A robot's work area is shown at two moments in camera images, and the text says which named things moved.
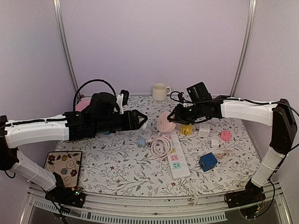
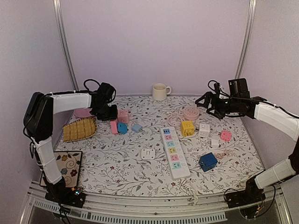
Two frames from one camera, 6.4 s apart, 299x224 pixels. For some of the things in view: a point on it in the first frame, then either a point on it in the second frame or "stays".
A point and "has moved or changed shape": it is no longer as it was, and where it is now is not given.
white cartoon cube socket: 204,130 stays
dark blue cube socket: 208,161 stays
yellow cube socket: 186,129 stays
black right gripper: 180,114 → 214,105
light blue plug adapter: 142,141 has moved or changed shape
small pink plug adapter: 226,136 stays
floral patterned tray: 67,165 stays
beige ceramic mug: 160,92 stays
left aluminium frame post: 64,44 stays
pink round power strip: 163,125 has moved or changed shape
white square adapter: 144,126 → 148,154
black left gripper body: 131,119 → 108,113
